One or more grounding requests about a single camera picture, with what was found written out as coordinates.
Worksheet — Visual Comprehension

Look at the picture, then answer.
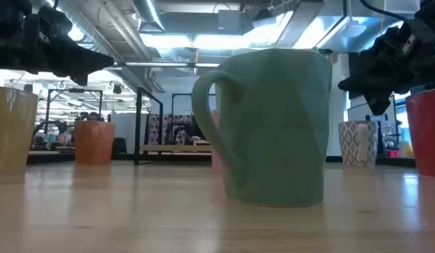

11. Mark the white partition panel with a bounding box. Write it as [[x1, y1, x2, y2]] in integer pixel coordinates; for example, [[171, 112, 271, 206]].
[[110, 112, 150, 155]]

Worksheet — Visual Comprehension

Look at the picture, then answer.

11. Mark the black office chair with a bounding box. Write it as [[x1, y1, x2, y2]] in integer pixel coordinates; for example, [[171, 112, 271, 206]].
[[113, 137, 128, 155]]

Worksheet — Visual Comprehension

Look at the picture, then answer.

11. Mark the orange faceted ceramic mug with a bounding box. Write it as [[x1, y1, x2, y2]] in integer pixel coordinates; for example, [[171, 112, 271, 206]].
[[74, 120, 116, 165]]

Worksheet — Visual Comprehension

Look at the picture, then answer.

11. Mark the yellow ceramic mug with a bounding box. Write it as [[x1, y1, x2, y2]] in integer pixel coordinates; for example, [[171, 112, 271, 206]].
[[0, 85, 39, 173]]

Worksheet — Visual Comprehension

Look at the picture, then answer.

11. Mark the large black metal frame stand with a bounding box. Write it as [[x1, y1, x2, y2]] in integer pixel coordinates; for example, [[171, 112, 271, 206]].
[[44, 88, 104, 136]]

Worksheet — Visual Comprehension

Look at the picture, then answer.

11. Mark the small black metal frame stand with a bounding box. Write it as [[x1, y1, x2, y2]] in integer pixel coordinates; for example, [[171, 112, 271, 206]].
[[170, 92, 218, 124]]

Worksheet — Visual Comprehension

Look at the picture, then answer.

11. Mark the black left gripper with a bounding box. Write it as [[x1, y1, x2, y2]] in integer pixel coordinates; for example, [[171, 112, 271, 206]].
[[0, 0, 115, 86]]

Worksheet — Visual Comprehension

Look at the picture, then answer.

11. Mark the long ceiling light fixture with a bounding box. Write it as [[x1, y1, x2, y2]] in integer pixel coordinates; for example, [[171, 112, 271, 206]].
[[113, 61, 221, 69]]

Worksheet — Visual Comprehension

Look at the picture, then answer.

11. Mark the grey diamond patterned mug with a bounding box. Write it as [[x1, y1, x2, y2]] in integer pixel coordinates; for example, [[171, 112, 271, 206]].
[[338, 120, 379, 168]]

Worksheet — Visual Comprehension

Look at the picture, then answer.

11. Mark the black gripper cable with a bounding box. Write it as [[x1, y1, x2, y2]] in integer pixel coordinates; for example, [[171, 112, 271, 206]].
[[359, 0, 415, 23]]

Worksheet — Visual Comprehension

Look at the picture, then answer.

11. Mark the red ceramic mug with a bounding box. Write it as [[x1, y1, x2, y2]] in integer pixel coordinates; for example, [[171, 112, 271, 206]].
[[405, 88, 435, 178]]

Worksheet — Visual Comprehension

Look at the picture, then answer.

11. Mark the black metal wood shelf rack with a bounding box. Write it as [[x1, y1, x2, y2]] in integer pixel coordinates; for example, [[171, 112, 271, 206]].
[[134, 86, 218, 166]]

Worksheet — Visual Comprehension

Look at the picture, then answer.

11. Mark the green faceted ceramic mug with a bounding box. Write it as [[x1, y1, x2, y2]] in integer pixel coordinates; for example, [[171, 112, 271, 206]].
[[191, 48, 333, 207]]

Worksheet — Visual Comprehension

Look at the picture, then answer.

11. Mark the black perforated crate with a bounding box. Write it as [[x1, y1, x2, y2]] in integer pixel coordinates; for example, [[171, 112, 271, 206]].
[[377, 122, 387, 155]]

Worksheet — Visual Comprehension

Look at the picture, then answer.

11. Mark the floral patterned cloth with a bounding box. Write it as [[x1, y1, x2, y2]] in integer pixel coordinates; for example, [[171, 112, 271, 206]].
[[148, 114, 194, 145]]

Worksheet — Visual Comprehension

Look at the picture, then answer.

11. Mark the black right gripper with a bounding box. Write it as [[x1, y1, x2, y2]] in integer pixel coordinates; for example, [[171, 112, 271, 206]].
[[337, 0, 435, 116]]

